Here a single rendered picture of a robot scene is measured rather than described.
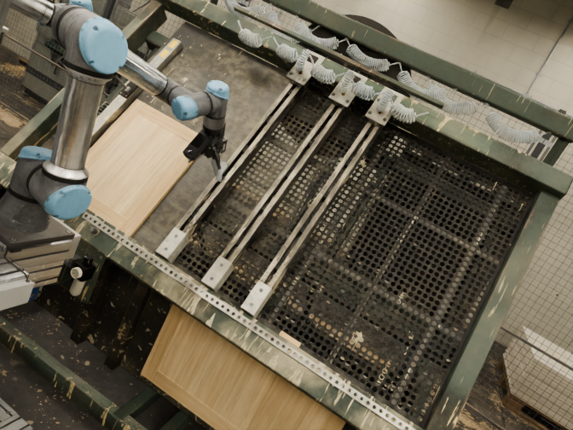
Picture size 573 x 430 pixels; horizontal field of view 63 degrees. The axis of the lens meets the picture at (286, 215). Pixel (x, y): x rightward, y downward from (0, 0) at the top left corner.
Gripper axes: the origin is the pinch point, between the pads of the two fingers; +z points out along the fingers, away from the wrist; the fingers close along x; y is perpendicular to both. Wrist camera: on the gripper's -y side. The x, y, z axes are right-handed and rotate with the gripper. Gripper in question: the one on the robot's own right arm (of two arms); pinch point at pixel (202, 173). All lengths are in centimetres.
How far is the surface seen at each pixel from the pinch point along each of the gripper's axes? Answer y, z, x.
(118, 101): 28, 15, 73
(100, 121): 16, 21, 72
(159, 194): 6.4, 30.7, 25.8
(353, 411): -17, 45, -89
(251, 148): 39.1, 8.2, 3.6
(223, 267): -5.2, 32.8, -19.6
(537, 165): 91, -18, -103
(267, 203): 23.8, 18.0, -17.4
